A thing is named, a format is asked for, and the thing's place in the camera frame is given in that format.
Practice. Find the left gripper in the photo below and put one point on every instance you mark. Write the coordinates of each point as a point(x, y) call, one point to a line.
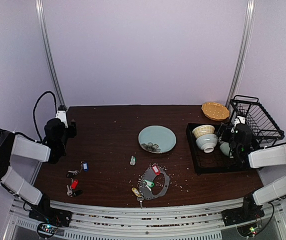
point(72, 128)

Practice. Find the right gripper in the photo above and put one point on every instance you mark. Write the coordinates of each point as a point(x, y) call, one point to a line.
point(227, 136)

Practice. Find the red key tag with key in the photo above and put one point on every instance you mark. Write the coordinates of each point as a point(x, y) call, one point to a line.
point(156, 170)

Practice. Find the yellow key tag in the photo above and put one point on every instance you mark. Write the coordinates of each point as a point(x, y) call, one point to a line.
point(136, 192)

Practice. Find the grey leather key holder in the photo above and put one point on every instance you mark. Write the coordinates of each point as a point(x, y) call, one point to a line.
point(161, 184)

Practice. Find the silver key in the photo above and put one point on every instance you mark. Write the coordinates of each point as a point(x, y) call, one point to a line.
point(140, 200)
point(75, 172)
point(69, 191)

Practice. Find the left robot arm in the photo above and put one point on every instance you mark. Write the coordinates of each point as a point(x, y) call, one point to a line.
point(15, 147)

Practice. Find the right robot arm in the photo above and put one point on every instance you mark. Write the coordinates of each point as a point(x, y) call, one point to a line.
point(270, 160)

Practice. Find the green ceramic bowl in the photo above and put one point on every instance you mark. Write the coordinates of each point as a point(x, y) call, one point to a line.
point(225, 149)

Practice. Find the yellow ceramic bowl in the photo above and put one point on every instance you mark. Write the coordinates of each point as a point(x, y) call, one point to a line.
point(203, 130)

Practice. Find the orange dotted plate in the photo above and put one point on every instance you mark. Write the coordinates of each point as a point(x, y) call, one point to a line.
point(215, 111)

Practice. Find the blue key tag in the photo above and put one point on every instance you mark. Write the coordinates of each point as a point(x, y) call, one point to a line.
point(84, 166)

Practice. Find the black key tag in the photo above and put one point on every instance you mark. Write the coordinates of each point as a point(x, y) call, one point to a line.
point(77, 193)

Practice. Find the light blue flower plate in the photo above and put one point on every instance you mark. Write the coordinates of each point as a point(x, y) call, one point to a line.
point(157, 139)

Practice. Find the pale green key tag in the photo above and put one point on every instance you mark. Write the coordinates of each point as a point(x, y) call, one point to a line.
point(133, 160)

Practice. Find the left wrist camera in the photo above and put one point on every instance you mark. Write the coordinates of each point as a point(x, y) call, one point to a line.
point(61, 114)

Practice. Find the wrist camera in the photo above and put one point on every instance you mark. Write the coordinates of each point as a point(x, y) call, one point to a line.
point(239, 119)
point(61, 114)

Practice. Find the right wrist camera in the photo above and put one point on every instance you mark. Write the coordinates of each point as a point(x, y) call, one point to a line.
point(239, 119)

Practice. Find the left aluminium post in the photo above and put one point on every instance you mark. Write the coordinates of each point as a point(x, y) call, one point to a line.
point(49, 58)

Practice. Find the aluminium post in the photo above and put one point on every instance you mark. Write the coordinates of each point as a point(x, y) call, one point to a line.
point(244, 46)
point(49, 58)

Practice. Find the black wire dish rack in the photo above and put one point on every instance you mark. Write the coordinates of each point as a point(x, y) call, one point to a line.
point(264, 128)

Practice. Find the right aluminium post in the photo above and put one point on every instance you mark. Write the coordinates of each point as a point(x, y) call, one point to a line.
point(244, 46)

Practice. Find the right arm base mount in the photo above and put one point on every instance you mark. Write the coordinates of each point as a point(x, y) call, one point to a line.
point(247, 221)

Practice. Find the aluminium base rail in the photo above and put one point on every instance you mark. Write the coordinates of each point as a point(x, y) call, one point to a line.
point(190, 222)

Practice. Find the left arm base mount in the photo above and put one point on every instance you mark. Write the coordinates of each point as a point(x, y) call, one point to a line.
point(50, 219)

